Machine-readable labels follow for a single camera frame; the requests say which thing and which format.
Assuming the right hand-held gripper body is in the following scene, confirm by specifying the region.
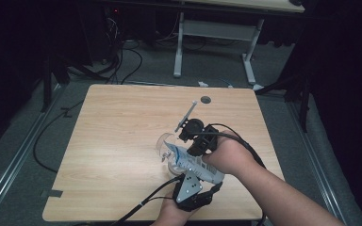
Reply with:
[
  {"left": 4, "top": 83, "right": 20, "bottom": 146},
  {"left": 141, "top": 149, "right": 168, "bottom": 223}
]
[{"left": 173, "top": 100, "right": 220, "bottom": 155}]

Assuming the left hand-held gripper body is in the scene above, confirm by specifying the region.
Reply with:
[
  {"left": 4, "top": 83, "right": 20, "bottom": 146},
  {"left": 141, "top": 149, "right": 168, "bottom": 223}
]
[{"left": 173, "top": 170, "right": 217, "bottom": 212}]

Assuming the white and blue pouch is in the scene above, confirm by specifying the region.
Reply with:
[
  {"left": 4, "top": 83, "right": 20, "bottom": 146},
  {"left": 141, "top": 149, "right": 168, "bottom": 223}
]
[{"left": 163, "top": 140, "right": 226, "bottom": 186}]

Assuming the clear glass jar with lid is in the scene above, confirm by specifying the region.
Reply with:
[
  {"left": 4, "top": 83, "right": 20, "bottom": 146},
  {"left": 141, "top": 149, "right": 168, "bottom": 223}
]
[{"left": 155, "top": 132, "right": 190, "bottom": 177}]

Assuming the person's left hand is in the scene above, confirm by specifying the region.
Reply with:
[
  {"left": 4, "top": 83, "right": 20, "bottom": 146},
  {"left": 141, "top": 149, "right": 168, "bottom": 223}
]
[{"left": 152, "top": 200, "right": 201, "bottom": 226}]

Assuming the person's right hand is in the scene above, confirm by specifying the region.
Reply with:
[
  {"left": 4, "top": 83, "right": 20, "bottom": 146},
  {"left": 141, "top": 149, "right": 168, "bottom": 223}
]
[{"left": 202, "top": 130, "right": 259, "bottom": 177}]

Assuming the black metal stand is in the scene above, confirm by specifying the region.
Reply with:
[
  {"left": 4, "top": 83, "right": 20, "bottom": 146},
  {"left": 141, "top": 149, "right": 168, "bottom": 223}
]
[
  {"left": 257, "top": 70, "right": 312, "bottom": 133},
  {"left": 41, "top": 53, "right": 72, "bottom": 113}
]

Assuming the white-framed desk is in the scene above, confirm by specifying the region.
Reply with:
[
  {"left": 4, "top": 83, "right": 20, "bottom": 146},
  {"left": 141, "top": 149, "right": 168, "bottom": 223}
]
[{"left": 173, "top": 0, "right": 305, "bottom": 92}]

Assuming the grey tape piece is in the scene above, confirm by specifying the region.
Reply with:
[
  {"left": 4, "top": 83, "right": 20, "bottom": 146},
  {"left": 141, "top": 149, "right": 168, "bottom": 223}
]
[{"left": 41, "top": 188, "right": 64, "bottom": 199}]

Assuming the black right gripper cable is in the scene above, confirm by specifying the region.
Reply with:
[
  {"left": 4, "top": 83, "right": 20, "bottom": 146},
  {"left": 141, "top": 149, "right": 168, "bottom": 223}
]
[{"left": 189, "top": 122, "right": 268, "bottom": 226}]

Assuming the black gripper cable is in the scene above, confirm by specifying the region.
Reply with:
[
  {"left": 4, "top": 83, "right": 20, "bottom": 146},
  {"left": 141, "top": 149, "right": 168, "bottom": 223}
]
[
  {"left": 111, "top": 174, "right": 185, "bottom": 226},
  {"left": 189, "top": 122, "right": 268, "bottom": 226}
]

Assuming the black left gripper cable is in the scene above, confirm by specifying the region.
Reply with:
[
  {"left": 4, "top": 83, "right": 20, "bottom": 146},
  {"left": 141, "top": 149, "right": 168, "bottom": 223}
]
[{"left": 111, "top": 174, "right": 185, "bottom": 226}]

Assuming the metal floor rail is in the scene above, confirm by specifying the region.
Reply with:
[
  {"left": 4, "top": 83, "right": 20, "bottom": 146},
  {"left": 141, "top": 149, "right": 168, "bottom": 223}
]
[
  {"left": 0, "top": 83, "right": 67, "bottom": 226},
  {"left": 287, "top": 100, "right": 348, "bottom": 226}
]

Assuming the bundle of black cables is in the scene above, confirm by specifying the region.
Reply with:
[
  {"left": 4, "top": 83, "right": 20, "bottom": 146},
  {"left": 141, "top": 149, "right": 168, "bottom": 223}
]
[{"left": 65, "top": 15, "right": 144, "bottom": 86}]

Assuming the long black floor cable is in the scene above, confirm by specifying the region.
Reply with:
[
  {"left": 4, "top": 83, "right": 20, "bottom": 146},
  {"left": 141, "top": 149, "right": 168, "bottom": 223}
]
[{"left": 32, "top": 100, "right": 86, "bottom": 174}]

